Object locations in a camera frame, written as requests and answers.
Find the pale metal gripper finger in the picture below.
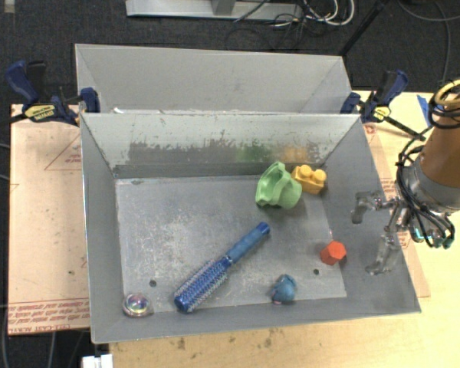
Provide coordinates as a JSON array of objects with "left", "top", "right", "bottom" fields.
[
  {"left": 351, "top": 191, "right": 385, "bottom": 225},
  {"left": 365, "top": 233, "right": 403, "bottom": 277}
]

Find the red-orange hexagonal block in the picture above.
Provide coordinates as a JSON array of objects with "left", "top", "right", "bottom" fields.
[{"left": 319, "top": 240, "right": 347, "bottom": 267}]

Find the yellow toy brick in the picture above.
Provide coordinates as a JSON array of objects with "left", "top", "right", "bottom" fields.
[{"left": 291, "top": 164, "right": 328, "bottom": 196}]

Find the green toy cup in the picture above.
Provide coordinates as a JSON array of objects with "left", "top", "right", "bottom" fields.
[{"left": 255, "top": 161, "right": 304, "bottom": 211}]

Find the blue toy animal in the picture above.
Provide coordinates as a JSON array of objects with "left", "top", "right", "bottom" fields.
[{"left": 268, "top": 274, "right": 298, "bottom": 306}]

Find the blue round hairbrush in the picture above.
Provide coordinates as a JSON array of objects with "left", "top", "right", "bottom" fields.
[{"left": 173, "top": 222, "right": 271, "bottom": 314}]

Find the grey metal bin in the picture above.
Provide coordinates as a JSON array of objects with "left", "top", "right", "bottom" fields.
[{"left": 74, "top": 43, "right": 422, "bottom": 345}]

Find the clear iridescent dome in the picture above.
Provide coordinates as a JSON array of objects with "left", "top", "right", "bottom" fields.
[{"left": 121, "top": 291, "right": 155, "bottom": 318}]

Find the brown cardboard board, red print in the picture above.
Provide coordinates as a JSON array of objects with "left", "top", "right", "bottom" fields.
[{"left": 7, "top": 103, "right": 432, "bottom": 337}]

